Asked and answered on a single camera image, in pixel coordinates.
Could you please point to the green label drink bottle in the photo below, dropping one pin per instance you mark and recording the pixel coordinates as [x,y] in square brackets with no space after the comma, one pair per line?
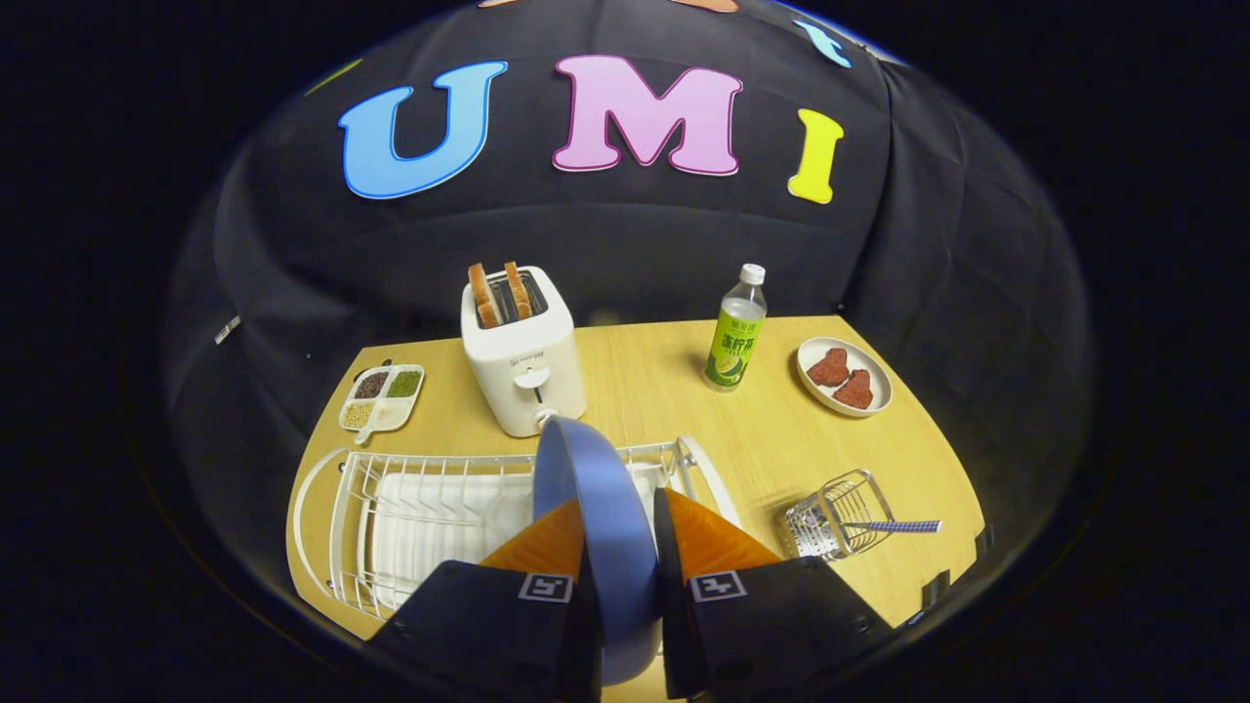
[734,342]

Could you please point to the black backdrop cloth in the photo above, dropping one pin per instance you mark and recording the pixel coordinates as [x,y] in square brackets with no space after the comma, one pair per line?
[635,234]

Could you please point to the white toaster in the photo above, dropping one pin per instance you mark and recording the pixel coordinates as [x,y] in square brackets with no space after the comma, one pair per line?
[522,371]

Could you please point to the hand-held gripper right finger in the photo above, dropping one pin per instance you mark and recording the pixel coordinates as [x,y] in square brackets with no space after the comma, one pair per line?
[669,586]

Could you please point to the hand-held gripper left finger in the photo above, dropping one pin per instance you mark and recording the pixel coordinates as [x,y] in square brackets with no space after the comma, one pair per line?
[469,625]

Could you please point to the white plate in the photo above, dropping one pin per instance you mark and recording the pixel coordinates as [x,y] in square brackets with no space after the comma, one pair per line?
[874,381]

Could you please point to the toast slice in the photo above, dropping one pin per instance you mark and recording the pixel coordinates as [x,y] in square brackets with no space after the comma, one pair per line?
[483,298]
[518,291]

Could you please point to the white divided condiment tray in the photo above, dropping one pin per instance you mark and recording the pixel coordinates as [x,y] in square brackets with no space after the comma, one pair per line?
[381,400]

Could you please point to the red meat slice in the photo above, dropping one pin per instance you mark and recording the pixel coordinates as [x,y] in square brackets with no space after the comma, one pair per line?
[854,391]
[828,368]

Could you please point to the silver clip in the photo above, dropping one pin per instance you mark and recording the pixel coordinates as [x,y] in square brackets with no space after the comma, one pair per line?
[228,329]

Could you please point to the metal spoon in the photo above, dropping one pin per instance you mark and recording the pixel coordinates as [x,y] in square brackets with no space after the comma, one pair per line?
[908,526]

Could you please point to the blue plate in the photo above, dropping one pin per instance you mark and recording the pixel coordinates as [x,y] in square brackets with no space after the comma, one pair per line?
[605,547]

